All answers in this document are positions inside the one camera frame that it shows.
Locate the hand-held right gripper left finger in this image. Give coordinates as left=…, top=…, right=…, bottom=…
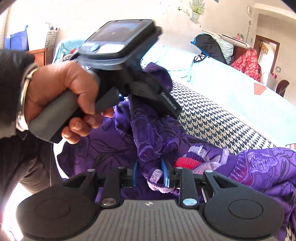
left=62, top=160, right=139, bottom=208

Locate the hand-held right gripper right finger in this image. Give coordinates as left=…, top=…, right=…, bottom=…
left=160, top=159, right=244, bottom=208

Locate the purple floral garment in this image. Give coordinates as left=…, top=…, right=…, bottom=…
left=57, top=62, right=296, bottom=241

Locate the person's left forearm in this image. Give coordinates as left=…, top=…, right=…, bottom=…
left=0, top=50, right=39, bottom=140

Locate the person's left hand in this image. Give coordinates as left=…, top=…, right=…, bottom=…
left=23, top=61, right=115, bottom=145

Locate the red striped cloth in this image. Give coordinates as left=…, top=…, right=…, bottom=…
left=173, top=157, right=202, bottom=170

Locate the houndstooth sofa seat cover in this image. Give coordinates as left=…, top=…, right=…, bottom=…
left=169, top=80, right=278, bottom=156

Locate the white plastic basket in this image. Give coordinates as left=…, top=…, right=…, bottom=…
left=44, top=22, right=60, bottom=48

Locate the wooden cabinet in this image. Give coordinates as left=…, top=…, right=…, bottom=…
left=25, top=46, right=55, bottom=68

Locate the blue bag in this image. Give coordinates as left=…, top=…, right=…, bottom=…
left=3, top=25, right=30, bottom=51

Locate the blue printed sofa cover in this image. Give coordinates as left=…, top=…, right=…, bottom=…
left=52, top=39, right=296, bottom=149

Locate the pale green pillow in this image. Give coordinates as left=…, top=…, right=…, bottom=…
left=203, top=30, right=235, bottom=65

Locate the silver bangle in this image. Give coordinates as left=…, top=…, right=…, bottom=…
left=20, top=63, right=39, bottom=112

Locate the person's dark clothing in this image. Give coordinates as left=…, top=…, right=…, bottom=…
left=0, top=131, right=64, bottom=210

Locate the white flat board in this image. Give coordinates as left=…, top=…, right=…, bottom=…
left=218, top=34, right=252, bottom=49

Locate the pile of folded bedding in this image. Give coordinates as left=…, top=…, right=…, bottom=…
left=232, top=45, right=252, bottom=61

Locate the red floral cloth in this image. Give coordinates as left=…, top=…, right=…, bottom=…
left=230, top=49, right=262, bottom=82

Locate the white tablecloth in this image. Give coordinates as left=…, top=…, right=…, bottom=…
left=266, top=72, right=278, bottom=90

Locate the dark wooden chair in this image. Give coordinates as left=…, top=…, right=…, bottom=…
left=275, top=80, right=290, bottom=98

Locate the plant wall decal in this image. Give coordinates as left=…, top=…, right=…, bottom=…
left=188, top=0, right=207, bottom=24

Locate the street lamp wall decal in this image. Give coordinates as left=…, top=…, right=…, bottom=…
left=246, top=19, right=253, bottom=42

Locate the wooden door frame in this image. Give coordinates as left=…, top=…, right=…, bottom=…
left=253, top=34, right=281, bottom=70

